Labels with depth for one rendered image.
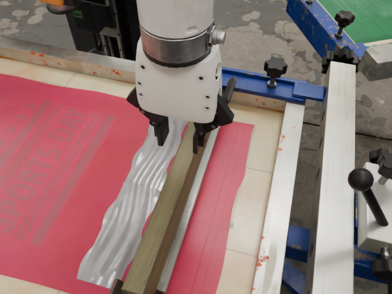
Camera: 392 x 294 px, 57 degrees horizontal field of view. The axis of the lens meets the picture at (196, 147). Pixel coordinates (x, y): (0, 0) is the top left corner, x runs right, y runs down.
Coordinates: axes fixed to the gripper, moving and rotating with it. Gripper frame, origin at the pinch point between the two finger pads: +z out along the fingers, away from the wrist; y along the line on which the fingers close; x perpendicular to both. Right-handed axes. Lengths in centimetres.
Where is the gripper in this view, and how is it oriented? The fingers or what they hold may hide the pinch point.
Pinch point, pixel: (180, 134)
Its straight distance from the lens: 51.1
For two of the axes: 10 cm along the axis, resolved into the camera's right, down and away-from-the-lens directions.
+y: -9.6, -2.2, 1.6
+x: -2.7, 7.5, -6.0
